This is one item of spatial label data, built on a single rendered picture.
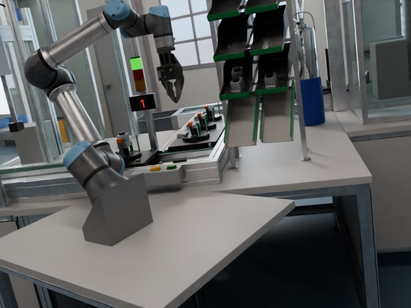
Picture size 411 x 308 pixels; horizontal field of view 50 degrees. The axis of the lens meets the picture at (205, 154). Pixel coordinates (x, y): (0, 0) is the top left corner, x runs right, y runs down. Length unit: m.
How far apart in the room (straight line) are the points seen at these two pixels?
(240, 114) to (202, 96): 3.97
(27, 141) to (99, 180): 1.48
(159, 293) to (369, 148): 1.63
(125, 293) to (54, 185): 0.99
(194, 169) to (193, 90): 4.18
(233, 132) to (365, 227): 0.65
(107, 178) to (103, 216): 0.13
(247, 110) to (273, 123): 0.13
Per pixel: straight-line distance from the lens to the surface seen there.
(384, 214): 2.63
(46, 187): 2.10
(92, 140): 1.70
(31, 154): 2.94
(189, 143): 2.15
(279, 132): 1.87
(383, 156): 2.52
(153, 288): 1.18
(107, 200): 1.43
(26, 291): 2.33
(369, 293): 1.98
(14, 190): 2.21
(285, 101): 1.95
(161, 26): 1.70
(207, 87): 5.82
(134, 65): 2.10
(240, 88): 1.84
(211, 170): 1.83
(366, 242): 1.87
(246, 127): 1.91
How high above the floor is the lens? 1.43
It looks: 14 degrees down
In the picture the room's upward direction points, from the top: 9 degrees counter-clockwise
